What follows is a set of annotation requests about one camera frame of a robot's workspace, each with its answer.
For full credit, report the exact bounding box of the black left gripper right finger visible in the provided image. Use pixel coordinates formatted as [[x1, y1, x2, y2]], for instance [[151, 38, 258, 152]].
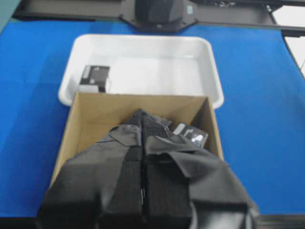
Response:
[[142, 114, 258, 229]]

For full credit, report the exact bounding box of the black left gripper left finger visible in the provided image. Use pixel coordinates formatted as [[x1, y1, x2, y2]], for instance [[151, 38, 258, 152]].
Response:
[[37, 110, 143, 229]]

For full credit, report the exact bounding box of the black white Dynamixel box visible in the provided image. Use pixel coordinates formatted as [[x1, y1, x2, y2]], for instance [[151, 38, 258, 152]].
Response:
[[78, 65, 111, 93]]

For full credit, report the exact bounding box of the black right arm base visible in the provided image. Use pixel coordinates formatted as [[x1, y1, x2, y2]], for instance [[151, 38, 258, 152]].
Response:
[[120, 0, 198, 33]]

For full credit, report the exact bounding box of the black Dynamixel box top right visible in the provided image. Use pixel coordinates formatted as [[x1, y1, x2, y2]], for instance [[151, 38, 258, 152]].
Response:
[[173, 122, 208, 147]]

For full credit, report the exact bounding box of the brown cardboard box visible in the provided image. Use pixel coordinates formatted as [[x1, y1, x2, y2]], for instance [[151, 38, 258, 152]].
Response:
[[51, 93, 224, 183]]

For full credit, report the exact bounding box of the blue table cloth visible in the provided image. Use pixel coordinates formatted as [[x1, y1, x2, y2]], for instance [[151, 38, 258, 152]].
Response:
[[0, 21, 305, 218]]

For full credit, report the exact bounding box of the white plastic tray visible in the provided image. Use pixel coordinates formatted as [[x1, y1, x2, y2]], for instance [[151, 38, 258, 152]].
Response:
[[58, 34, 224, 109]]

